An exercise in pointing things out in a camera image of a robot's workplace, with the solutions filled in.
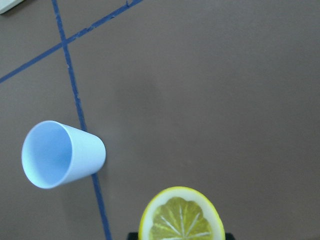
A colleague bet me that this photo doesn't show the cream bear tray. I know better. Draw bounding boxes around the cream bear tray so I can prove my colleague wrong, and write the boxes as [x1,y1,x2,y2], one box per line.
[0,0,24,14]

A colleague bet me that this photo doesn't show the light blue plastic cup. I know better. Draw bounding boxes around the light blue plastic cup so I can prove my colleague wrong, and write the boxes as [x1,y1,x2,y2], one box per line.
[21,120,107,189]

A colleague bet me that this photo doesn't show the half lemon slice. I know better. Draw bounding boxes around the half lemon slice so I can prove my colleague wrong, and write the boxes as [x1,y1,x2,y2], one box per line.
[138,186,226,240]

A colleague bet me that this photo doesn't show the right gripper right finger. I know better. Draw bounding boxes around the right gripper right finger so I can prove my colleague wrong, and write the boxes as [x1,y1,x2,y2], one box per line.
[225,232,235,240]

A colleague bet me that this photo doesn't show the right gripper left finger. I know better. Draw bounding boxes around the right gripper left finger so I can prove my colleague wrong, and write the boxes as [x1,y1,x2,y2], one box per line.
[127,232,139,240]

